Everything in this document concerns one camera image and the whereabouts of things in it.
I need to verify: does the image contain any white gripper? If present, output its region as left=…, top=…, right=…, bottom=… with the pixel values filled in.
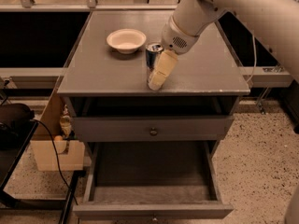
left=148, top=16, right=199, bottom=91

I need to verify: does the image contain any silver blue redbull can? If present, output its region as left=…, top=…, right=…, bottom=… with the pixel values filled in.
left=146, top=42, right=164, bottom=91

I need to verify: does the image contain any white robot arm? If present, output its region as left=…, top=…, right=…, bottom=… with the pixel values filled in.
left=162, top=0, right=299, bottom=224

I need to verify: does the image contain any grey wooden drawer cabinet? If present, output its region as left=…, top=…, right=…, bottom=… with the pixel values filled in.
left=57, top=9, right=251, bottom=161

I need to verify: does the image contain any grey top drawer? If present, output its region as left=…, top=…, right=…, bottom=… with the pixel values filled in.
left=73, top=116, right=234, bottom=142

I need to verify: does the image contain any round metal drawer knob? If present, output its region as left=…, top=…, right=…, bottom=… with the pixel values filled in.
left=149, top=128, right=158, bottom=136

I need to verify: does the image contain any grey open middle drawer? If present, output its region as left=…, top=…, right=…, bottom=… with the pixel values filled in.
left=74, top=142, right=234, bottom=221

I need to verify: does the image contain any white paper bowl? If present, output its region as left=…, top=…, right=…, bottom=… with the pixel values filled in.
left=107, top=29, right=147, bottom=54

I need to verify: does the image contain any cardboard box with items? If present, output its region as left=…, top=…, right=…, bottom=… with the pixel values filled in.
left=30, top=91, right=85, bottom=171

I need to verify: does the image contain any dark round object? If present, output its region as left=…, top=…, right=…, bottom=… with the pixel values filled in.
left=0, top=104, right=35, bottom=132

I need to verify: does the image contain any black side table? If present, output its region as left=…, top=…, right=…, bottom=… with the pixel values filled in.
left=0, top=119, right=85, bottom=224

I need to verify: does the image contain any white cable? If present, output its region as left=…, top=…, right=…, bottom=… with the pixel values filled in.
left=246, top=35, right=258, bottom=83

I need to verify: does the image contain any black cable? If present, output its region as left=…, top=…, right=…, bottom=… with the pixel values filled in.
left=30, top=119, right=78, bottom=206

